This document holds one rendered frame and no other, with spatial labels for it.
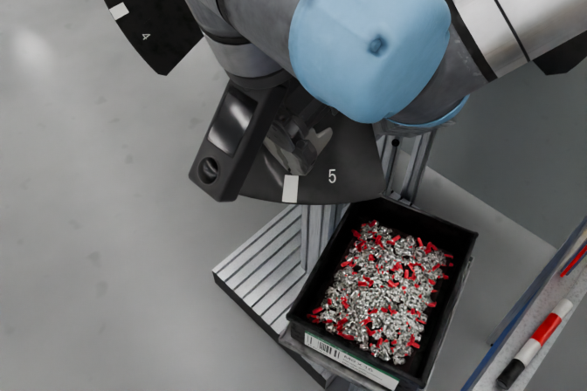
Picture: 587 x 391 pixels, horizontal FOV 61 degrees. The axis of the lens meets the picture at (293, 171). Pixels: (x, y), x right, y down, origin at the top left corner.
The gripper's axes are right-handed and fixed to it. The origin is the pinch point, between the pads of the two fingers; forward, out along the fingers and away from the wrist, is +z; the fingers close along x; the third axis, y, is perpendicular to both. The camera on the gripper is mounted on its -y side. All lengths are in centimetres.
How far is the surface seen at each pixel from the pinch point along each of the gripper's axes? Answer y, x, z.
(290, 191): -1.7, -0.4, 2.4
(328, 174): 2.8, -2.5, 2.4
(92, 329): -54, 56, 87
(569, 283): 14.2, -30.3, 18.4
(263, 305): -16, 22, 90
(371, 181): 5.6, -6.5, 4.2
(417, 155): 49, 17, 91
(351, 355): -10.8, -16.3, 10.1
